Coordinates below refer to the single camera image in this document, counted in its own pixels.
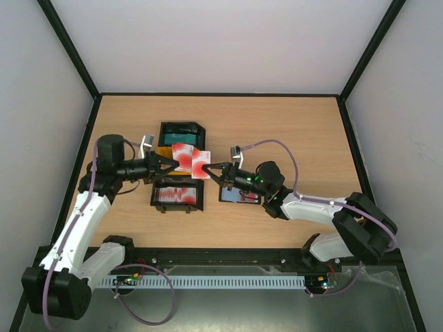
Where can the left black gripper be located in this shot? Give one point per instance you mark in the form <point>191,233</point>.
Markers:
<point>153,164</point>

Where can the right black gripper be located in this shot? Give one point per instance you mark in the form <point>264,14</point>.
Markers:
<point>227,175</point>

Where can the black leather card holder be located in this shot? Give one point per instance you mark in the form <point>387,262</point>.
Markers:
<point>231,196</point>

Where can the red white credit card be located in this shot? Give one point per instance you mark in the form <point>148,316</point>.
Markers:
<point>249,197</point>
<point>182,153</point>
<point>199,159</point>

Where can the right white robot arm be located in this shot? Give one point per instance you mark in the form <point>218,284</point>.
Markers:
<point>362,230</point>

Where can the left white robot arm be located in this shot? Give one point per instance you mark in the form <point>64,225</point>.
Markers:
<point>62,283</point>

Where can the black bin with red cards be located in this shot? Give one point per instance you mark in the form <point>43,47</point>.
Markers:
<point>178,181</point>

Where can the red white card stack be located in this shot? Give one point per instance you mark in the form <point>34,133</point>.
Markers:
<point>176,195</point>

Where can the teal card stack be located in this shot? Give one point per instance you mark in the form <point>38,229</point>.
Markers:
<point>175,138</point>

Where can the black bin with teal cards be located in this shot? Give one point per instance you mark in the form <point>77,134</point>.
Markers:
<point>183,127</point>

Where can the yellow bin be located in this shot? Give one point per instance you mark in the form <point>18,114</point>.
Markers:
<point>167,152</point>

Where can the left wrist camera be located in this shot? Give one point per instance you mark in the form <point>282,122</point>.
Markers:
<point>147,142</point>

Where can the black front rail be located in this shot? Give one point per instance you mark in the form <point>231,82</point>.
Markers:
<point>286,260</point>

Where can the white slotted cable duct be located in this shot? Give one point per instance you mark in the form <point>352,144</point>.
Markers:
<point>218,282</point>

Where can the black aluminium frame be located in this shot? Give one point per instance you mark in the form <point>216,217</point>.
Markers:
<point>376,39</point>

